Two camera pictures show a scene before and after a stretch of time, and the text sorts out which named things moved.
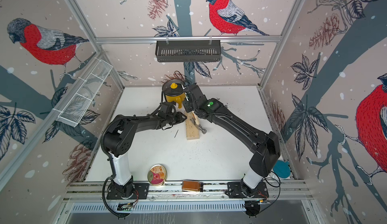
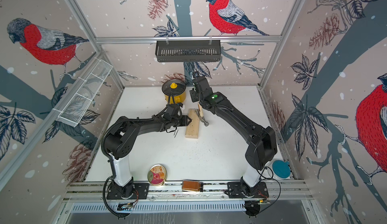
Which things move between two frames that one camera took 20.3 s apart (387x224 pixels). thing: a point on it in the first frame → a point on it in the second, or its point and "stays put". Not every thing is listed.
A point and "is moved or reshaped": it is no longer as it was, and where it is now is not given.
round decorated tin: x=156 y=175 stays put
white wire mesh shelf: x=86 y=89 stays put
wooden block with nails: x=192 y=132 stays put
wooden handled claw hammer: x=194 y=120 is moved or reshaped
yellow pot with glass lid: x=174 y=92 stays put
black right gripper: x=187 y=107 → x=194 y=97
